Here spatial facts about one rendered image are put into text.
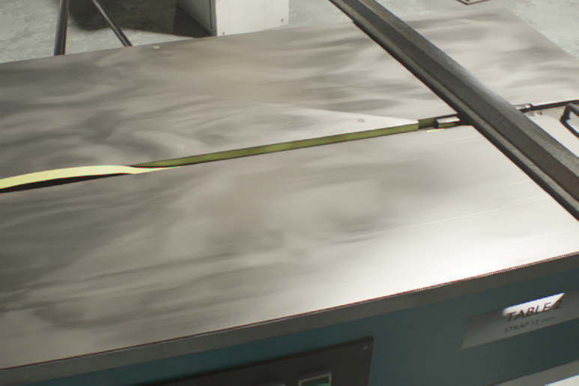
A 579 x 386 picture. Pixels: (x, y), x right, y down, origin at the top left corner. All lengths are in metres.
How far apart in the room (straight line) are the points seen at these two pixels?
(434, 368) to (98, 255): 0.35
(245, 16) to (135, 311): 2.28
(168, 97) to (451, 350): 0.46
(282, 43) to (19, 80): 0.38
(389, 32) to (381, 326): 0.52
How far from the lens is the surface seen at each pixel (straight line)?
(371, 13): 1.05
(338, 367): 0.63
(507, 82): 0.94
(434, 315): 0.63
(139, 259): 0.62
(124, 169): 0.73
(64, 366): 0.56
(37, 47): 2.90
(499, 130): 0.80
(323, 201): 0.67
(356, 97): 0.85
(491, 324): 0.69
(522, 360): 0.77
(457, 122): 0.84
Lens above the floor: 1.15
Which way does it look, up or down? 34 degrees down
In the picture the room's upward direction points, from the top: straight up
